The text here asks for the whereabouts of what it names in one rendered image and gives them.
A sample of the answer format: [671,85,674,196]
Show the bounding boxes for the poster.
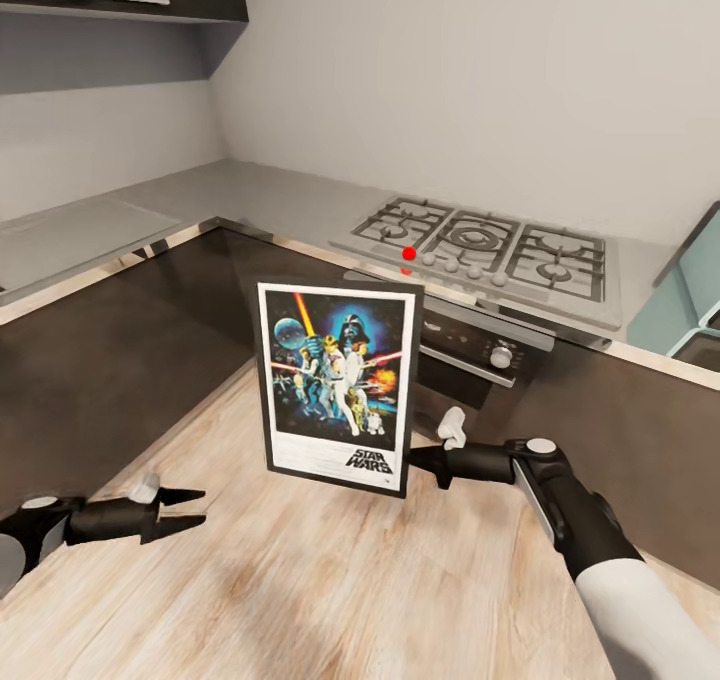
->
[248,273,425,499]

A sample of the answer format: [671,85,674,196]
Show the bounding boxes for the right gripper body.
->
[434,442,494,490]

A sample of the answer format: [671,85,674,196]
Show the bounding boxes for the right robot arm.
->
[402,407,720,680]

